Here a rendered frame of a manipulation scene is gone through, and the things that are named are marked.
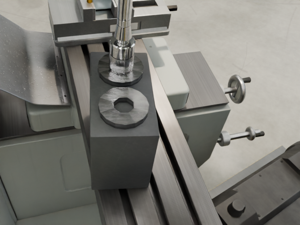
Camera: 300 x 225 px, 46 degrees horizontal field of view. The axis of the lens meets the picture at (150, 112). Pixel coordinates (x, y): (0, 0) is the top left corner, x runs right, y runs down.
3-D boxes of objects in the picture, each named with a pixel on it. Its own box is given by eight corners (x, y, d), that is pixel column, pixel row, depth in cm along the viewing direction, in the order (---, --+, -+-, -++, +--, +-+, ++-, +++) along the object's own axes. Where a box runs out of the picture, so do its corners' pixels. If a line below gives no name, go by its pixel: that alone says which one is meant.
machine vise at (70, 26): (155, 7, 119) (159, -23, 111) (170, 35, 110) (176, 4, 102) (48, 16, 110) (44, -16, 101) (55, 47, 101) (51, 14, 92)
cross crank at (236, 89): (235, 87, 151) (244, 67, 142) (247, 108, 144) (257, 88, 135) (201, 92, 146) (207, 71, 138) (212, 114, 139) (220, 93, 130)
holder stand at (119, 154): (139, 109, 89) (148, 47, 74) (148, 188, 75) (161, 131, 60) (91, 110, 87) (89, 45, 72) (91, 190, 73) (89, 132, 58)
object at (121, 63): (133, 75, 68) (135, 53, 64) (108, 74, 68) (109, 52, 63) (132, 59, 71) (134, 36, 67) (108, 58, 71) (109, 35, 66)
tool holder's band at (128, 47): (135, 53, 64) (136, 48, 63) (109, 52, 63) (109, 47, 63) (134, 36, 67) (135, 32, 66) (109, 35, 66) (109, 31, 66)
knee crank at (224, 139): (259, 129, 149) (264, 120, 145) (265, 140, 145) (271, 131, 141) (211, 138, 143) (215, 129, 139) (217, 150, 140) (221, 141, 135)
